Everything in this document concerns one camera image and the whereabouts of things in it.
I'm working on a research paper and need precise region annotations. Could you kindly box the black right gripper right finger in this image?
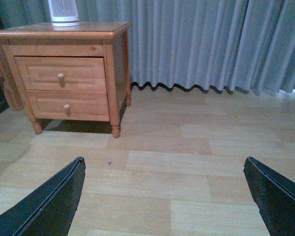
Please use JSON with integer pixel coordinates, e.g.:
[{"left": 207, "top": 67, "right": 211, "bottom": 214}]
[{"left": 243, "top": 157, "right": 295, "bottom": 236}]

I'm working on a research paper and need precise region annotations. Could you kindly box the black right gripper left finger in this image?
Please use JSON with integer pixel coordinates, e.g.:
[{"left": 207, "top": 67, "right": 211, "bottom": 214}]
[{"left": 0, "top": 157, "right": 86, "bottom": 236}]

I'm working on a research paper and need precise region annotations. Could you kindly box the wooden top drawer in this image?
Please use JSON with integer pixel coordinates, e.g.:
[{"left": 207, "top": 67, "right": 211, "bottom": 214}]
[{"left": 15, "top": 57, "right": 107, "bottom": 93}]

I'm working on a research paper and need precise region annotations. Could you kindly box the wooden drawer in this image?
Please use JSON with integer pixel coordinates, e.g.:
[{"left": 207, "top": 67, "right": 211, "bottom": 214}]
[
  {"left": 15, "top": 57, "right": 107, "bottom": 93},
  {"left": 27, "top": 90, "right": 110, "bottom": 121}
]

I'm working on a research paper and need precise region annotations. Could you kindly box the wooden bottom drawer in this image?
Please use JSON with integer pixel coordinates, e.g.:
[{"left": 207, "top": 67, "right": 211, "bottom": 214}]
[{"left": 27, "top": 90, "right": 110, "bottom": 121}]

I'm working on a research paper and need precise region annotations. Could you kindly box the wooden nightstand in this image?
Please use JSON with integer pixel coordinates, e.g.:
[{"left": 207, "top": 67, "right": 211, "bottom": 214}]
[{"left": 0, "top": 22, "right": 131, "bottom": 138}]

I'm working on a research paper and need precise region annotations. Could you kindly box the grey-green curtain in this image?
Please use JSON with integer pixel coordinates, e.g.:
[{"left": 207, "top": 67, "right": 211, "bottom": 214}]
[{"left": 0, "top": 0, "right": 295, "bottom": 96}]

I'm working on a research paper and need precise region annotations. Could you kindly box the white cylindrical air purifier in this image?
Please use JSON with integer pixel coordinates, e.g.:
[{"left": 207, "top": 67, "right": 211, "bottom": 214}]
[{"left": 48, "top": 0, "right": 80, "bottom": 27}]

